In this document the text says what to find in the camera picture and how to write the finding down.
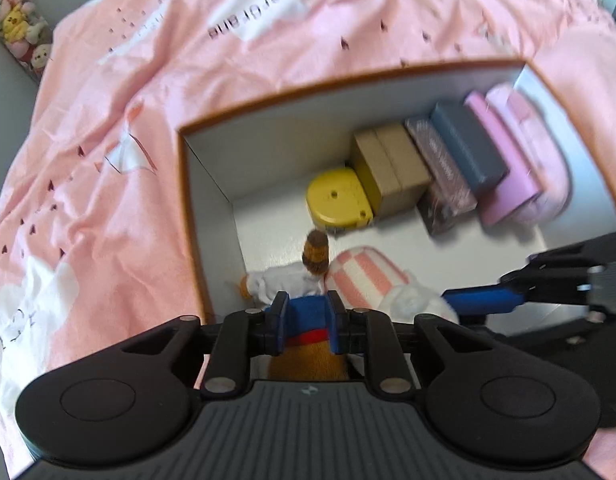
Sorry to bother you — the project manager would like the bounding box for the maroon card box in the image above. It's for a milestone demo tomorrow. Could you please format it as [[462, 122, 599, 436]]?
[[404, 115, 478, 236]]

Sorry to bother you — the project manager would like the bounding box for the white bunny plush striped hat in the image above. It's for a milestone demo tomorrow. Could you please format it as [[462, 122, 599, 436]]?
[[325, 245, 461, 326]]

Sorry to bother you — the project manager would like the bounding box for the yellow round case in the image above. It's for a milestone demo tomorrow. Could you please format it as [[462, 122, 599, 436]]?
[[306, 167, 375, 233]]

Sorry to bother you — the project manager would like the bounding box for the brown white dog plush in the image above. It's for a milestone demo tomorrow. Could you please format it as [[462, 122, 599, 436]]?
[[235, 229, 353, 383]]

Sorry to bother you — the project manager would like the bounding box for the pink printed blanket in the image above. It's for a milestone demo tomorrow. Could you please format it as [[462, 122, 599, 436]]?
[[0, 0, 616, 480]]

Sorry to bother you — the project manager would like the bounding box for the grey box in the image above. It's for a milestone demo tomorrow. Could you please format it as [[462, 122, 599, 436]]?
[[430, 101, 509, 195]]

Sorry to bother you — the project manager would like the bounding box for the brown cardboard box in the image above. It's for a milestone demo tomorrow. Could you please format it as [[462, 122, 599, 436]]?
[[351, 124, 433, 220]]

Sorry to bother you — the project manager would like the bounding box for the pink case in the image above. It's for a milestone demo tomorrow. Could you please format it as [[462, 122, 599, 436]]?
[[462, 91, 543, 227]]

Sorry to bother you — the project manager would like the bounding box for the light pink pouch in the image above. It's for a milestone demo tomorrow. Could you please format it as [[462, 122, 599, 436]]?
[[488, 84, 572, 225]]

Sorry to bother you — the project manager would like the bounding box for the orange cardboard box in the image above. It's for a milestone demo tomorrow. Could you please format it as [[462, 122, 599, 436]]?
[[177, 59, 616, 341]]

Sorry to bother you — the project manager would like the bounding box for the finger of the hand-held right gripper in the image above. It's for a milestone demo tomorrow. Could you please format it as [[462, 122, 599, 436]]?
[[460, 310, 616, 361], [442, 232, 616, 317]]

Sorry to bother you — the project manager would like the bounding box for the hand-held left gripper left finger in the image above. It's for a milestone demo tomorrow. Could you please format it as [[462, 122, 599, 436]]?
[[120, 290, 293, 395]]

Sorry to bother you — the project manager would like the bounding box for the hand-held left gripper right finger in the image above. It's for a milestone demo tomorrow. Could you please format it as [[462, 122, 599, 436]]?
[[328, 290, 511, 393]]

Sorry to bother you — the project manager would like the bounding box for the group of plush toys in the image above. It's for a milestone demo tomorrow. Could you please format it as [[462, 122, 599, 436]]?
[[0, 0, 55, 83]]

